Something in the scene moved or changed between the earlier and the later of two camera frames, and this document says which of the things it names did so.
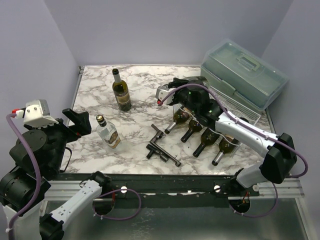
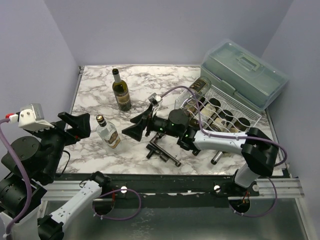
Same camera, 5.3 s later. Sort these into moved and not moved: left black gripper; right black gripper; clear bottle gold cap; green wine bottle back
Moved: right black gripper
Not moved: clear bottle gold cap; left black gripper; green wine bottle back
